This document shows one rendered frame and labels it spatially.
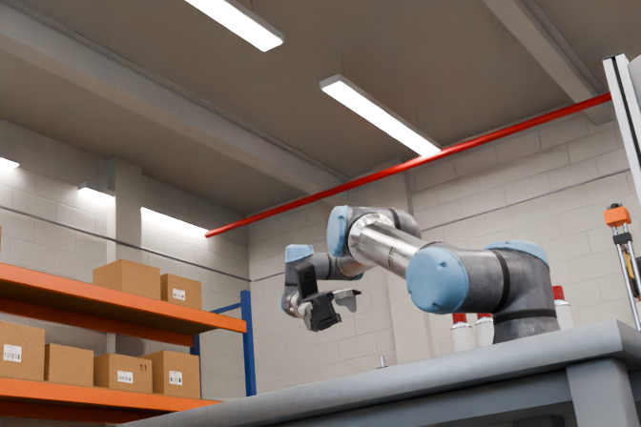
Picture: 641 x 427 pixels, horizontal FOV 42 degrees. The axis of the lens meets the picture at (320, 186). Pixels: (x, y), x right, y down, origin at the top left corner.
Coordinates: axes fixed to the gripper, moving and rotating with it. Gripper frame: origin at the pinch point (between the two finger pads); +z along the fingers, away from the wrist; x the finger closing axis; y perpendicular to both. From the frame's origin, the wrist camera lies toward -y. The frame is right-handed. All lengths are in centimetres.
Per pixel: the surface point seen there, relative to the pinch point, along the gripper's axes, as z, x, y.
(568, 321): 30, -40, 18
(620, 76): 42, -63, -29
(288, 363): -561, -117, 131
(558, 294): 27, -42, 13
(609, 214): 40, -51, -2
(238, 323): -454, -65, 64
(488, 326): 16.0, -28.5, 15.9
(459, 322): 10.0, -24.6, 14.0
